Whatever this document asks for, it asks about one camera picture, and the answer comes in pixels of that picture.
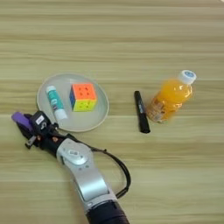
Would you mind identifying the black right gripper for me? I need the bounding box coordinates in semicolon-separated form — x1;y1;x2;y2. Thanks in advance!
17;113;71;158

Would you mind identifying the purple rectangular block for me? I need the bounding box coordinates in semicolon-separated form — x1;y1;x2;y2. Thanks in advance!
10;111;33;132

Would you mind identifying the teal and white glue stick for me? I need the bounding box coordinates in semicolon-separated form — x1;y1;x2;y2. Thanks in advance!
45;85;68;121

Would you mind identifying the round grey plate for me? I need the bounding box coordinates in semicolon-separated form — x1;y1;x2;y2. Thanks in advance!
36;73;110;133

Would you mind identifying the multicoloured puzzle cube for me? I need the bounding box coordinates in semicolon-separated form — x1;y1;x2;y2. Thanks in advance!
68;82;98;113

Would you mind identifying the black box with white label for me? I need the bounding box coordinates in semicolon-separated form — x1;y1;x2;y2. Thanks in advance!
30;110;51;133

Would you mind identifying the black marker pen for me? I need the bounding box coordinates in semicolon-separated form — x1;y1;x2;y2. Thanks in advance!
133;90;151;134

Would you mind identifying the orange juice bottle white cap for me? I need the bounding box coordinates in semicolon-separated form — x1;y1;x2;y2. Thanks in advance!
145;69;198;123

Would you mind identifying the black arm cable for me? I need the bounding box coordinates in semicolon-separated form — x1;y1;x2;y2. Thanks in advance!
68;133;132;200

